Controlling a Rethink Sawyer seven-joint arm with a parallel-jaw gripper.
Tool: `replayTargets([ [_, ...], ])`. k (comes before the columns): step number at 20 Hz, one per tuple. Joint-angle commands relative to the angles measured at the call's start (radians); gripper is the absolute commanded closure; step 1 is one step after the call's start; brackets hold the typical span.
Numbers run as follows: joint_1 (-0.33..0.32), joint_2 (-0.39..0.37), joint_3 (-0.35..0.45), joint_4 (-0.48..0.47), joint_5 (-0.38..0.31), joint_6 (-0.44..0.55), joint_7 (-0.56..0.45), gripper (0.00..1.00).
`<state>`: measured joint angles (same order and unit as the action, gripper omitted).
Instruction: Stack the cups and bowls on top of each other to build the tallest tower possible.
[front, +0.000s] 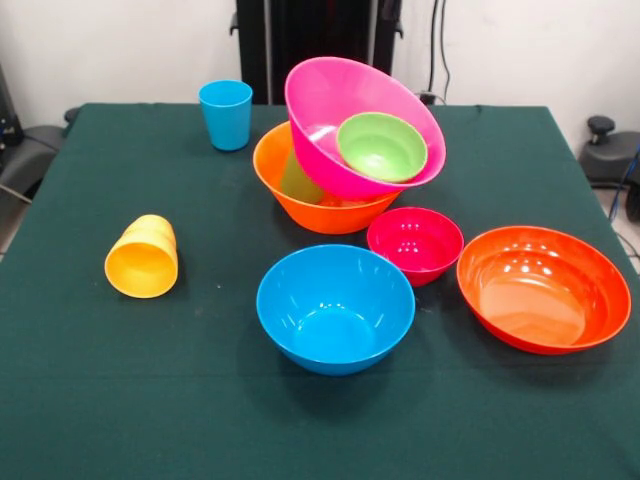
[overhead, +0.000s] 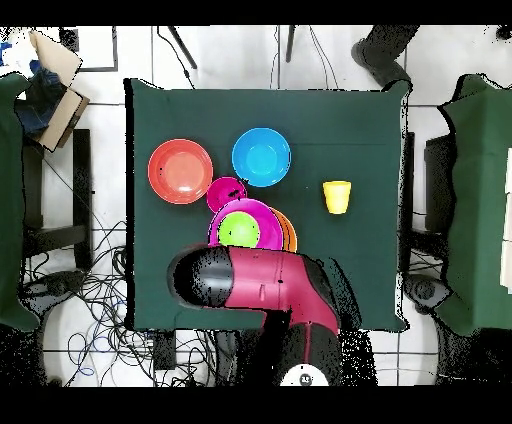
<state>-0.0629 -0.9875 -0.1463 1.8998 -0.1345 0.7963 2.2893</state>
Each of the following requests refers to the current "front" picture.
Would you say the large orange bowl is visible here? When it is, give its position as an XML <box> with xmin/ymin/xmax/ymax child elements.
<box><xmin>252</xmin><ymin>121</ymin><xmax>407</xmax><ymax>235</ymax></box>

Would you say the green cup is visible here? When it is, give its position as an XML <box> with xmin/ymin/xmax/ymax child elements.
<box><xmin>279</xmin><ymin>147</ymin><xmax>326</xmax><ymax>205</ymax></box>

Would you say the blue bowl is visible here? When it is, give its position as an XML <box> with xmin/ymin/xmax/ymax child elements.
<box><xmin>255</xmin><ymin>243</ymin><xmax>416</xmax><ymax>377</ymax></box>

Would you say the green bowl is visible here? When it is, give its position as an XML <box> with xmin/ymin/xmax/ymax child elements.
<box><xmin>335</xmin><ymin>111</ymin><xmax>429</xmax><ymax>184</ymax></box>

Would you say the large magenta bowl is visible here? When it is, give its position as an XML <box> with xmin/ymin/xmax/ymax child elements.
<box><xmin>284</xmin><ymin>56</ymin><xmax>448</xmax><ymax>201</ymax></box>

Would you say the blue cup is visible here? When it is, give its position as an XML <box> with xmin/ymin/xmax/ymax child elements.
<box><xmin>198</xmin><ymin>79</ymin><xmax>254</xmax><ymax>152</ymax></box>

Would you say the yellow cup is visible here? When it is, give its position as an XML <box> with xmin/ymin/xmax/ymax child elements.
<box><xmin>103</xmin><ymin>238</ymin><xmax>179</xmax><ymax>300</ymax></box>
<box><xmin>121</xmin><ymin>214</ymin><xmax>177</xmax><ymax>251</ymax></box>

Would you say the small crimson bowl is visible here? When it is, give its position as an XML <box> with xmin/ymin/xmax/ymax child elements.
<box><xmin>366</xmin><ymin>206</ymin><xmax>465</xmax><ymax>288</ymax></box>

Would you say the dark green tablecloth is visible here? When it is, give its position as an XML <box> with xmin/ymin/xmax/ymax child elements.
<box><xmin>0</xmin><ymin>102</ymin><xmax>640</xmax><ymax>480</ymax></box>

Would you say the wide red-orange bowl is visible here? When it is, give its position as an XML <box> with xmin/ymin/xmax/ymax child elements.
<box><xmin>456</xmin><ymin>225</ymin><xmax>632</xmax><ymax>356</ymax></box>

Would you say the grey pedestal foot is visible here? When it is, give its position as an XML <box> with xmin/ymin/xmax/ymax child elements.
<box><xmin>578</xmin><ymin>115</ymin><xmax>640</xmax><ymax>187</ymax></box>
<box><xmin>0</xmin><ymin>124</ymin><xmax>69</xmax><ymax>201</ymax></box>

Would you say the blue cable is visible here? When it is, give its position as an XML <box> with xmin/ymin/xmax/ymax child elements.
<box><xmin>606</xmin><ymin>144</ymin><xmax>640</xmax><ymax>224</ymax></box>

